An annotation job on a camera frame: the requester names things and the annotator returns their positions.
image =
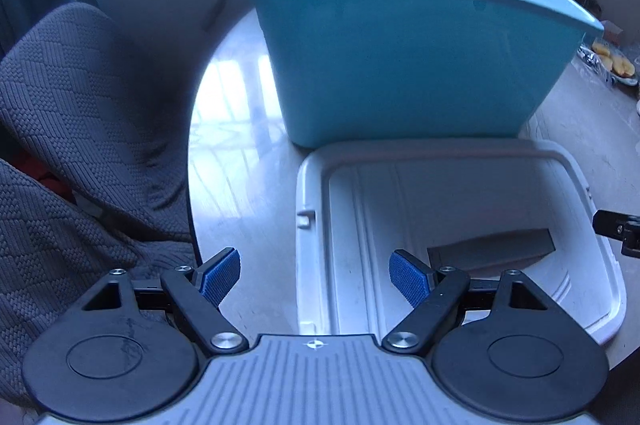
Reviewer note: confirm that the red fabric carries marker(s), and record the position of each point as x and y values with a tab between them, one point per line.
42	175

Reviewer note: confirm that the white plastic lid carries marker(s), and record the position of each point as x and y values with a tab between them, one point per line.
360	225

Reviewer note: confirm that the plate of sliced fruit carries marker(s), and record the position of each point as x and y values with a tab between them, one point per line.
615	62

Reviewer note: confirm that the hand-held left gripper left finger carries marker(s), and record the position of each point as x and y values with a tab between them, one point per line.
221	274

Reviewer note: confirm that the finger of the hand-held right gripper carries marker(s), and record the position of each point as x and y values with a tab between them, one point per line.
612	225

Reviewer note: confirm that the marble desktop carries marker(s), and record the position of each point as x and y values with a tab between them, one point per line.
240	145

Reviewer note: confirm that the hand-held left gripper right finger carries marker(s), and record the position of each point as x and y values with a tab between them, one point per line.
407	276

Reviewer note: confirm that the grey fabric chair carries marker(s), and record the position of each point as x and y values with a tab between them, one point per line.
85	105

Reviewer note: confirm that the blue plastic bin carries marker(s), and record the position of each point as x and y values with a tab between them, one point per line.
400	70

